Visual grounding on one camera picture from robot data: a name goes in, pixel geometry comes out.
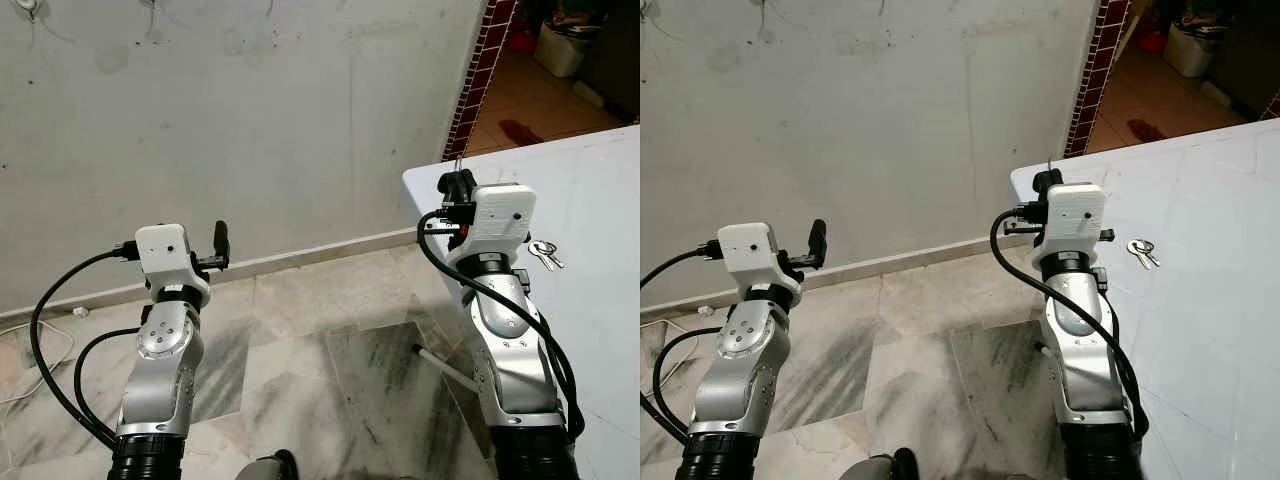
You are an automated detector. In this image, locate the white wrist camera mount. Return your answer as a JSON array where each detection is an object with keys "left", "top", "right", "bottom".
[
  {"left": 1040, "top": 183, "right": 1108, "bottom": 264},
  {"left": 717, "top": 222, "right": 802, "bottom": 297},
  {"left": 135, "top": 223, "right": 212, "bottom": 301},
  {"left": 458, "top": 183, "right": 538, "bottom": 267}
]

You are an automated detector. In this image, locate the silver key bunch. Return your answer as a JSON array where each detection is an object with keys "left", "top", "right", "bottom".
[
  {"left": 1126, "top": 237, "right": 1164, "bottom": 271},
  {"left": 529, "top": 239, "right": 567, "bottom": 272}
]

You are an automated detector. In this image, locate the long black left arm cable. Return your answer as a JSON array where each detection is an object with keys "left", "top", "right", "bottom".
[
  {"left": 640, "top": 240, "right": 723, "bottom": 446},
  {"left": 29, "top": 240, "right": 141, "bottom": 451}
]

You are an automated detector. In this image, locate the thin white floor cable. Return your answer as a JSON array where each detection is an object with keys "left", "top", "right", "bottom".
[
  {"left": 0, "top": 318, "right": 77, "bottom": 405},
  {"left": 640, "top": 316, "right": 701, "bottom": 346}
]

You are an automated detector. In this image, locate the short black left arm cable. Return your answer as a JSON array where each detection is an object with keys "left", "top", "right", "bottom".
[
  {"left": 72, "top": 326, "right": 143, "bottom": 443},
  {"left": 651, "top": 326, "right": 723, "bottom": 429}
]

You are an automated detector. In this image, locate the white wall baseboard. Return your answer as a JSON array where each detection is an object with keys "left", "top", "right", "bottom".
[
  {"left": 0, "top": 228, "right": 446, "bottom": 319},
  {"left": 640, "top": 235, "right": 1036, "bottom": 323}
]

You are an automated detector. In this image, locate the dark robot foot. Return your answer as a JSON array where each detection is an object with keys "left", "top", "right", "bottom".
[
  {"left": 837, "top": 447, "right": 920, "bottom": 480},
  {"left": 234, "top": 449, "right": 300, "bottom": 480}
]

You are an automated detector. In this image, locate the white bucket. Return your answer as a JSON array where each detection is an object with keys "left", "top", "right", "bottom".
[
  {"left": 533, "top": 20, "right": 593, "bottom": 80},
  {"left": 1162, "top": 22, "right": 1217, "bottom": 80}
]

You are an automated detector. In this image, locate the red tiled door frame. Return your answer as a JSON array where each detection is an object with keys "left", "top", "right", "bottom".
[
  {"left": 442, "top": 0, "right": 519, "bottom": 162},
  {"left": 1062, "top": 0, "right": 1132, "bottom": 160}
]

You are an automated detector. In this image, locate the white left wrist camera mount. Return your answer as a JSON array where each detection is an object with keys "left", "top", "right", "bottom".
[
  {"left": 717, "top": 222, "right": 802, "bottom": 297},
  {"left": 135, "top": 223, "right": 212, "bottom": 301}
]

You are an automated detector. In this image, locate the dark cabinet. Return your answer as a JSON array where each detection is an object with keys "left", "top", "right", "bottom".
[
  {"left": 1224, "top": 0, "right": 1280, "bottom": 117},
  {"left": 584, "top": 0, "right": 641, "bottom": 123}
]

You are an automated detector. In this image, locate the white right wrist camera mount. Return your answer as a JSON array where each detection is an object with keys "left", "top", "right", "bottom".
[
  {"left": 1040, "top": 183, "right": 1108, "bottom": 264},
  {"left": 458, "top": 183, "right": 538, "bottom": 267}
]

